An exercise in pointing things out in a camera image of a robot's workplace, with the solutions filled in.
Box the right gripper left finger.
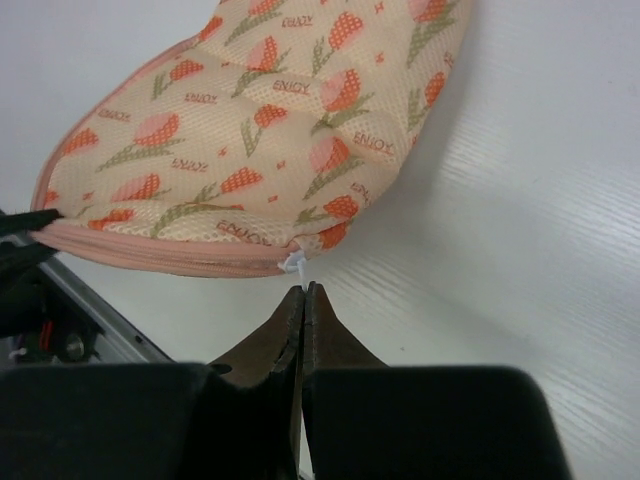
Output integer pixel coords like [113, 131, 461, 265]
[1, 287, 305, 479]

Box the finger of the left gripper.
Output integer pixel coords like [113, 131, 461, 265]
[0, 209, 62, 237]
[0, 241, 58, 280]

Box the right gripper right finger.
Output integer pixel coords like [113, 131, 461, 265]
[302, 283, 572, 479]

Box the floral mesh laundry bag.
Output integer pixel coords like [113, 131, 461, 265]
[32, 1, 472, 278]

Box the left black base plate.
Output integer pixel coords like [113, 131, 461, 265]
[1, 270, 103, 368]

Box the aluminium mounting rail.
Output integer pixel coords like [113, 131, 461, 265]
[40, 259, 170, 364]

